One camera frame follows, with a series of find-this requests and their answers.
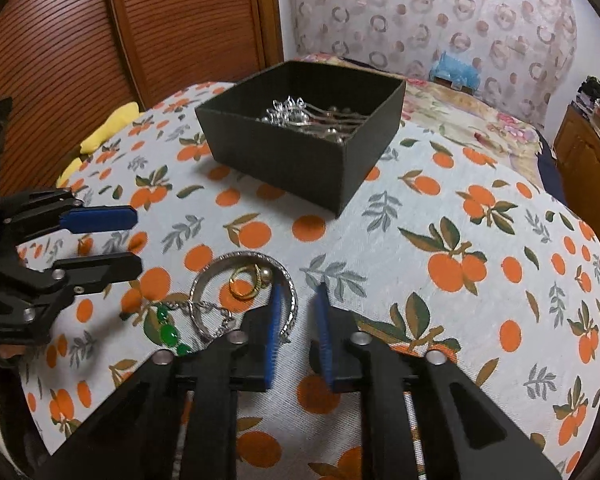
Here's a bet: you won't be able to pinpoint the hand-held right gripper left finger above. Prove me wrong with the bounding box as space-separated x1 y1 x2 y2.
45 282 283 480

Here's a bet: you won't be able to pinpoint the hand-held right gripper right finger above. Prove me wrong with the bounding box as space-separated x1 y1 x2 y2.
310 282 563 480

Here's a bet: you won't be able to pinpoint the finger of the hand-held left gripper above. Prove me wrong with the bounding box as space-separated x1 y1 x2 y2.
50 252 144 295
1 187 139 236

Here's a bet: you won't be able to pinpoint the silver bangle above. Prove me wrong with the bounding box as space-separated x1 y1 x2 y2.
189 251 300 346

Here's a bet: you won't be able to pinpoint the black cardboard box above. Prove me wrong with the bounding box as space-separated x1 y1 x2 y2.
194 60 407 219

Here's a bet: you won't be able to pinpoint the silver hairpins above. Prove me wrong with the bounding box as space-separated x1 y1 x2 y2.
257 95 371 144

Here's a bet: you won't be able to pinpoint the yellow plush toy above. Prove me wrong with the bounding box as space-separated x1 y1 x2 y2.
55 101 141 189

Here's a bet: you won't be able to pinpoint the orange fruit print tablecloth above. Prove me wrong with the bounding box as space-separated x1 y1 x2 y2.
17 80 600 480

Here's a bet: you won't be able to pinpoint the wooden louvred wardrobe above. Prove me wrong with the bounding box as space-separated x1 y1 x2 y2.
0 0 286 201

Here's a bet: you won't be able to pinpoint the floral bed blanket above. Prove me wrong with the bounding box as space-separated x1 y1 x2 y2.
295 52 551 193

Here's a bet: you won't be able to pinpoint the dark blue bed sheet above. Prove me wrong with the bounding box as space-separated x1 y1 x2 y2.
534 129 568 203

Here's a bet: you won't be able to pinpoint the wooden side cabinet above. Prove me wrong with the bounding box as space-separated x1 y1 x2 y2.
550 105 600 261

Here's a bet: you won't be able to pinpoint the circle pattern curtain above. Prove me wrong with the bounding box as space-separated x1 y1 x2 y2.
286 0 581 129

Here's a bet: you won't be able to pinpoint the gold ring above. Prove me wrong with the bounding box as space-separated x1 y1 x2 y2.
228 265 266 302

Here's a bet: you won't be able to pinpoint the green gemstone chain necklace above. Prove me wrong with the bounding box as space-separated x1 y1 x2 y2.
155 299 237 359

